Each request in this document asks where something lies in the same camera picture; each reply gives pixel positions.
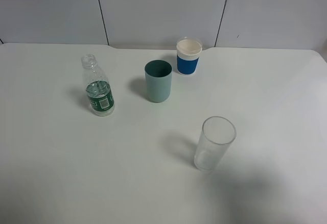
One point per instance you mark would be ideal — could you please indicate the teal plastic cup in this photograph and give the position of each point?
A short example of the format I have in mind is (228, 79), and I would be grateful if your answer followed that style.
(158, 76)

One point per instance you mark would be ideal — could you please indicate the clear plastic water bottle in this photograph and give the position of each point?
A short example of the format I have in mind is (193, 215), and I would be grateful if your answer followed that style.
(97, 86)

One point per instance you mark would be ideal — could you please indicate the blue and white paper cup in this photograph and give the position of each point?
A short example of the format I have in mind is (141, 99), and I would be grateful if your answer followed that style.
(188, 53)

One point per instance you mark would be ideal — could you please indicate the clear drinking glass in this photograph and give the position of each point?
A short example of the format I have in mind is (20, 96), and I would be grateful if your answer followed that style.
(217, 134)

